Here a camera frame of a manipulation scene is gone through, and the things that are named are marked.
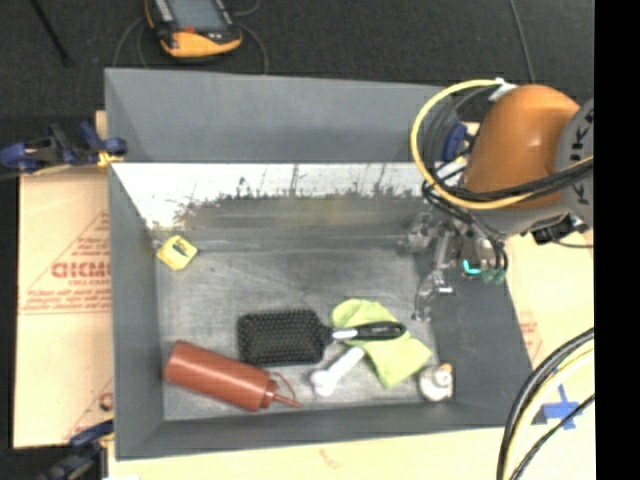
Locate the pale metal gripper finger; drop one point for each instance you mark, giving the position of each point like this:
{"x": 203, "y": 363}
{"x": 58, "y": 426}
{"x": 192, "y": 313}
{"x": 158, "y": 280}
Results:
{"x": 434, "y": 288}
{"x": 419, "y": 235}

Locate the light green cloth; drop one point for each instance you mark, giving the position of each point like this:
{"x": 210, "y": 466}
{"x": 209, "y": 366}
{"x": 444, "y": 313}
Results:
{"x": 395, "y": 363}

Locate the small clear jar orange lid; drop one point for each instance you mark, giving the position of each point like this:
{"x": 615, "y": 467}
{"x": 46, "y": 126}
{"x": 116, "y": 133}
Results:
{"x": 436, "y": 383}

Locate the grey metal bin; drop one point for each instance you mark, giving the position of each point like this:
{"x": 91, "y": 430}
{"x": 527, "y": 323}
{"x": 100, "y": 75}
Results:
{"x": 280, "y": 278}

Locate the black hairbrush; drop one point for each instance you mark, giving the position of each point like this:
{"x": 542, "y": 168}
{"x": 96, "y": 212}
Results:
{"x": 280, "y": 338}

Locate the red-brown squeeze bottle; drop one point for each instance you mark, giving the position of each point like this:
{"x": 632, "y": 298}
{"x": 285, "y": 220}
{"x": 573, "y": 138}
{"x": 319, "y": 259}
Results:
{"x": 215, "y": 374}

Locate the brown cardboard board red print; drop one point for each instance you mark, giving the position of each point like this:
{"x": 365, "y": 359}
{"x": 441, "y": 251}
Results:
{"x": 60, "y": 318}

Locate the black cylinder on white bracket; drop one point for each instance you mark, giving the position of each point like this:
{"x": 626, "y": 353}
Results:
{"x": 552, "y": 230}

